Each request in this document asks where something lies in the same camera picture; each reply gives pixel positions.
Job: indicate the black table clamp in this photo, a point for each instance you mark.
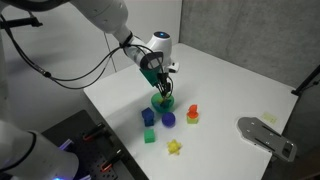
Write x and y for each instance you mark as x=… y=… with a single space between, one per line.
x=94 y=132
x=111 y=160

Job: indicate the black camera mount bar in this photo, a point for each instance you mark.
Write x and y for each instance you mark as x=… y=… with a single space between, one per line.
x=20 y=22

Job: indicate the yellow sticker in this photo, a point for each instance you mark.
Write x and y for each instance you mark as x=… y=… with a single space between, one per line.
x=269 y=117

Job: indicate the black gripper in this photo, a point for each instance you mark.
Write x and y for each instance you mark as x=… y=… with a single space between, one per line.
x=164 y=81

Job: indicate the green toy cube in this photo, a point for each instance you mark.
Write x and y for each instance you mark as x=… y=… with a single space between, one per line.
x=149 y=136

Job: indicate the grey metal mounting plate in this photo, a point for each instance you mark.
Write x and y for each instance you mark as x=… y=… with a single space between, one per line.
x=263 y=136

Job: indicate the yellow-green toy block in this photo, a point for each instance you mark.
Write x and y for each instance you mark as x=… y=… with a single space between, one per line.
x=192 y=120

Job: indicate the green plastic bowl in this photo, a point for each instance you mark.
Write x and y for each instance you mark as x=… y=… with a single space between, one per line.
x=156 y=105

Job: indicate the black tripod leg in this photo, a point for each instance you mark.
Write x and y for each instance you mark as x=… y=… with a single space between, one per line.
x=306 y=81

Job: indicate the yellow spiky star toy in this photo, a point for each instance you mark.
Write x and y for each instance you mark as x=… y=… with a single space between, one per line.
x=174 y=147

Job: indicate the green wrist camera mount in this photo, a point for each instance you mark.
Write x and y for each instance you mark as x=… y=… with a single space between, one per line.
x=149 y=76

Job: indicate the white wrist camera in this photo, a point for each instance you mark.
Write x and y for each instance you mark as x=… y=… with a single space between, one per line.
x=173 y=67

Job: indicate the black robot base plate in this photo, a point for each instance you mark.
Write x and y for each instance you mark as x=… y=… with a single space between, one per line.
x=80 y=150

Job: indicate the orange toy figure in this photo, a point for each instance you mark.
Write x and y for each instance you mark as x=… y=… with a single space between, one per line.
x=192 y=110

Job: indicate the purple spiky ball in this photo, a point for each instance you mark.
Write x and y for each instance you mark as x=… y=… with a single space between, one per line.
x=168 y=119

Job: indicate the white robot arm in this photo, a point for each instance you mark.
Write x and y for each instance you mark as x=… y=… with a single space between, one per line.
x=106 y=13

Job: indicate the blue toy cube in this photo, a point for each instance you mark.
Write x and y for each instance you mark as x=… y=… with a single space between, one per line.
x=149 y=123
x=147 y=113

